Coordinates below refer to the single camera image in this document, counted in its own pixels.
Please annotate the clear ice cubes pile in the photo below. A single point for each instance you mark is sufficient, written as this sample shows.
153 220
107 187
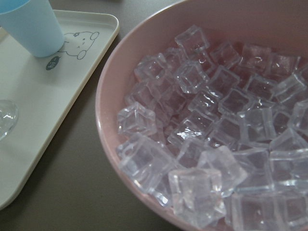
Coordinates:
218 131

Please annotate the light blue cup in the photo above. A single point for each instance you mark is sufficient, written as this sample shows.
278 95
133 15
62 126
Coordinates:
33 24

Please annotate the cream rabbit tray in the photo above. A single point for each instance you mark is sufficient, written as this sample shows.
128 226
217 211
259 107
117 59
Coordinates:
44 90

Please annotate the clear wine glass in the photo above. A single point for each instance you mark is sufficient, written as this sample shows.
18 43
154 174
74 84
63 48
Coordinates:
8 117

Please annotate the pink bowl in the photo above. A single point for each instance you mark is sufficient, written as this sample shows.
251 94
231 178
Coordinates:
281 24

